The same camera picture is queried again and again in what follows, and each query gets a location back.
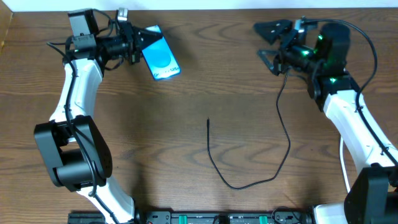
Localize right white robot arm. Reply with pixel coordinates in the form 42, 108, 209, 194
254, 18, 397, 223

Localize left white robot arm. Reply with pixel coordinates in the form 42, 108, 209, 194
34, 8, 162, 223

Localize white power strip cord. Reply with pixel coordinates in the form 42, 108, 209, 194
338, 136, 352, 194

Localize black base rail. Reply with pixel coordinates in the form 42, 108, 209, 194
67, 210, 315, 224

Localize blue Galaxy smartphone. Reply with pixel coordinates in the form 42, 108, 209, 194
142, 37, 181, 80

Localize black charger cable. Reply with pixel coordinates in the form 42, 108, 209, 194
206, 68, 292, 190

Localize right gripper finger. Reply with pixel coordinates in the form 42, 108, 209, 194
253, 19, 292, 44
257, 49, 280, 75

